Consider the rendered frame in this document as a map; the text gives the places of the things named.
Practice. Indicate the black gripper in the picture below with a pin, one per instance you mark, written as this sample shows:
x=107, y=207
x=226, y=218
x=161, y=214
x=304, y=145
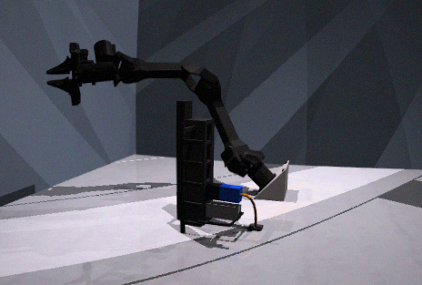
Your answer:
x=86, y=73

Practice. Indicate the blue and black plug with orange cord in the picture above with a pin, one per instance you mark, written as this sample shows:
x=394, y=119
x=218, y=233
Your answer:
x=228, y=193

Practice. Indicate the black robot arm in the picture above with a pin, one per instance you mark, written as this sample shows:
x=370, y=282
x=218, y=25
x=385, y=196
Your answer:
x=237, y=156

